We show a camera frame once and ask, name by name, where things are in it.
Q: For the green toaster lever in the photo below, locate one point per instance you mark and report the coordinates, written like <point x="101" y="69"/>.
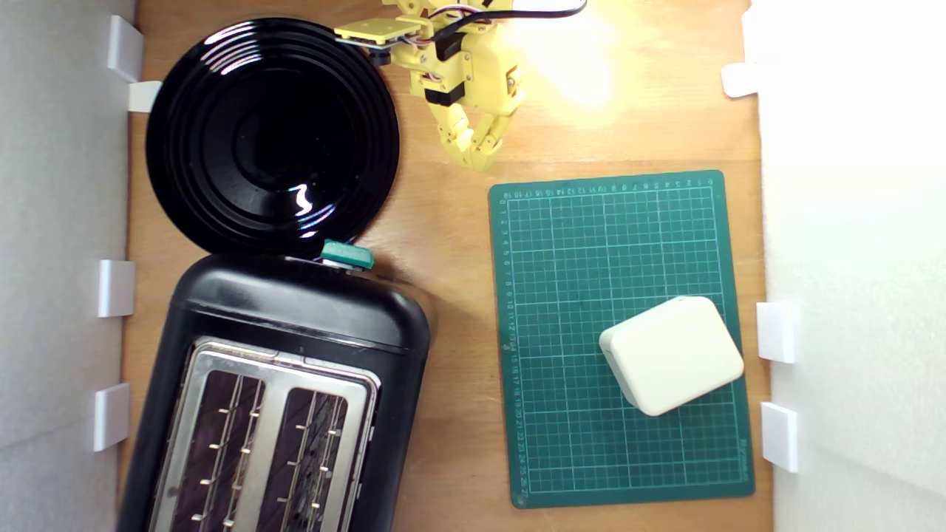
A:
<point x="347" y="255"/>

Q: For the white block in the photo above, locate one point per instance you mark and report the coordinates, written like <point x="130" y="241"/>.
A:
<point x="672" y="355"/>

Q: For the black round plate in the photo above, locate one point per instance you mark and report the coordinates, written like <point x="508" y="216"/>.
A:
<point x="222" y="185"/>

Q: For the black two-slot toaster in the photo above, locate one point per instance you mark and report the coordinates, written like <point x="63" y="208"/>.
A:
<point x="295" y="303"/>

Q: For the green cutting mat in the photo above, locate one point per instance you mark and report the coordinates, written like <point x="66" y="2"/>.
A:
<point x="576" y="258"/>

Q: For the white wall clip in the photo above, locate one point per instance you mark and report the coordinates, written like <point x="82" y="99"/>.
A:
<point x="144" y="96"/>
<point x="741" y="79"/>
<point x="780" y="436"/>
<point x="776" y="332"/>
<point x="111" y="416"/>
<point x="124" y="48"/>
<point x="117" y="288"/>

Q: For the wrist camera on yellow plate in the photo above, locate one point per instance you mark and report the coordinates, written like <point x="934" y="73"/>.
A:
<point x="377" y="31"/>

